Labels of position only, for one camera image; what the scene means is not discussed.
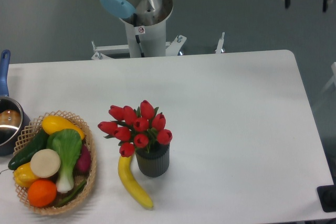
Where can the yellow squash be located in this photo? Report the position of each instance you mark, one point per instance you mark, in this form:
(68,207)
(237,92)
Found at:
(53,123)

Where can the dark grey ribbed vase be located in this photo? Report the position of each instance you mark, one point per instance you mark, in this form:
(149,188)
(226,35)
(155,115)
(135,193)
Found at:
(155,162)

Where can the black device at edge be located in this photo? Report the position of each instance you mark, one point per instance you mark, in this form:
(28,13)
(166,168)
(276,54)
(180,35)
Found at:
(327,197)

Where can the dark green cucumber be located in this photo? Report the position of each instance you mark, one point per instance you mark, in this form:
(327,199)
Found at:
(39,142)

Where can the orange fruit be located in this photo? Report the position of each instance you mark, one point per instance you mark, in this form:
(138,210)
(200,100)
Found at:
(42,193)

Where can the blue handled saucepan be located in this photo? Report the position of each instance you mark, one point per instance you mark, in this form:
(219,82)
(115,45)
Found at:
(13,117)

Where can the purple red onion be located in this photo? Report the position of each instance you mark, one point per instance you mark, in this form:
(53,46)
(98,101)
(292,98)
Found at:
(84,161)

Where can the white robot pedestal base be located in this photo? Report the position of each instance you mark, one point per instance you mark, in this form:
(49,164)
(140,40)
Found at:
(143,41)

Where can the green bok choy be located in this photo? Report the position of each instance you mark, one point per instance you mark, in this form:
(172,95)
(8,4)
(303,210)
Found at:
(67,144)

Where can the white frame at right edge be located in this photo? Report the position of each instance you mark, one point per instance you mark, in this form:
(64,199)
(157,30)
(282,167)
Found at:
(329,86)

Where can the woven wicker basket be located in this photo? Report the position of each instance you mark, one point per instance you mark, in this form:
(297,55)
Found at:
(28,134)

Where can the red tulip bouquet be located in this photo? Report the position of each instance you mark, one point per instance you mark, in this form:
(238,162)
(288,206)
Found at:
(137,129)

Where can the beige round disc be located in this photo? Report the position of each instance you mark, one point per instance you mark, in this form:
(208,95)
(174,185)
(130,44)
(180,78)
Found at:
(45,163)

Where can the yellow bell pepper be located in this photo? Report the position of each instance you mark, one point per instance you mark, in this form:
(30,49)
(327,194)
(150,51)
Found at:
(23,176)

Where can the yellow banana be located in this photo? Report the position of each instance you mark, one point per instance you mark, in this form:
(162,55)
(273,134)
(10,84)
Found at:
(131,185)

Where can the green bean pod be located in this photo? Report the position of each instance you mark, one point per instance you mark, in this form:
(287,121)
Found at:
(72,195)

